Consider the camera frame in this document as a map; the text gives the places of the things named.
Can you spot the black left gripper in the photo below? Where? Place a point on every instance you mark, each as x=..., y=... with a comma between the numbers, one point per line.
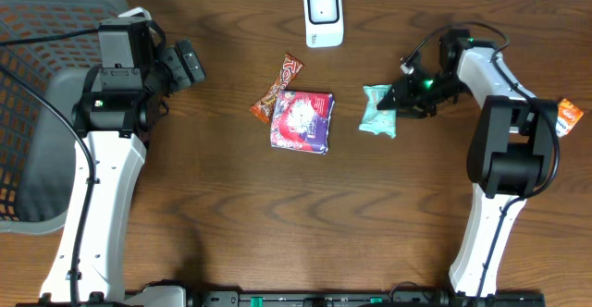
x=186, y=62

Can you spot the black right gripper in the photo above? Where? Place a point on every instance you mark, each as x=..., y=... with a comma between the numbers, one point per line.
x=405, y=99

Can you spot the teal white snack packet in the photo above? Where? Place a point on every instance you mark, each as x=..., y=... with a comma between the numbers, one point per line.
x=374, y=120

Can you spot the red Top chocolate bar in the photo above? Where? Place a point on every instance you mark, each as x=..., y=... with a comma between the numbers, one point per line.
x=264, y=107

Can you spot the red blue noodle packet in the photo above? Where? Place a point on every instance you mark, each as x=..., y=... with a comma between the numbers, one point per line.
x=300, y=121

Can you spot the small orange carton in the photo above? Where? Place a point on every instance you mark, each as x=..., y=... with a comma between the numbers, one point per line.
x=568, y=116

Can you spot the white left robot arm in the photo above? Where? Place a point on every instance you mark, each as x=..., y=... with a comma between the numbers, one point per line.
x=120, y=103

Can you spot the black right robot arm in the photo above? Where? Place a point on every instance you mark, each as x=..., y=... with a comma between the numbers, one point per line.
x=514, y=154

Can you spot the grey plastic mesh basket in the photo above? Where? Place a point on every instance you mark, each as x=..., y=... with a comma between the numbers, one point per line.
x=37, y=151

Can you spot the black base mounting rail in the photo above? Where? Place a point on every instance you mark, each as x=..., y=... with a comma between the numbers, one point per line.
x=173, y=296

